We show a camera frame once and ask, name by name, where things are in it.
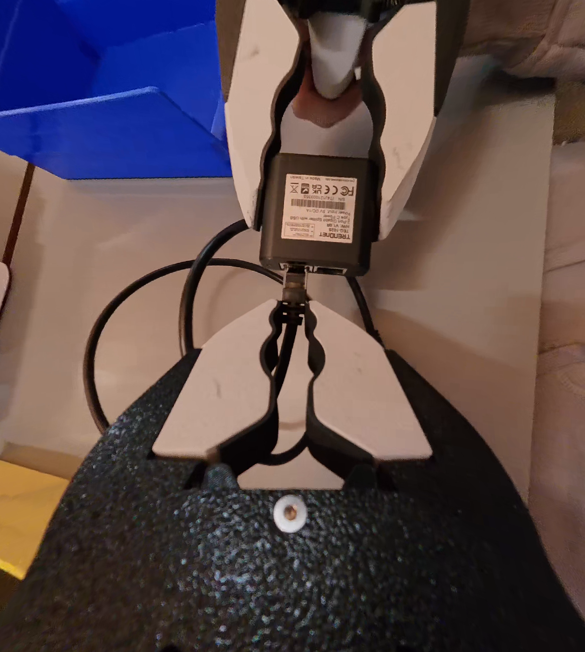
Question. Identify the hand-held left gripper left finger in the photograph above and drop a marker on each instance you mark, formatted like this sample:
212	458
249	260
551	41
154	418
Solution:
221	387

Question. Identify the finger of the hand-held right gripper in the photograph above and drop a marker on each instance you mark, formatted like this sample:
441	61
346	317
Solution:
251	91
409	117

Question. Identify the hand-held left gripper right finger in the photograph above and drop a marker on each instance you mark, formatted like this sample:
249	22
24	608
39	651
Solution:
369	397

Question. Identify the black adapter box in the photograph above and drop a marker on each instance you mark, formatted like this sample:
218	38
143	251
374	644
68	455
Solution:
318	239

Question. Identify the person's right hand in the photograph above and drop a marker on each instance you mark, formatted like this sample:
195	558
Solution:
309	104

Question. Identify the blue plastic bin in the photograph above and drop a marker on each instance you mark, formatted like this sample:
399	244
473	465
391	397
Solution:
94	122

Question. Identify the yellow bin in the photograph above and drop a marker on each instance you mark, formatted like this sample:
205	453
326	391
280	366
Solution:
7	509

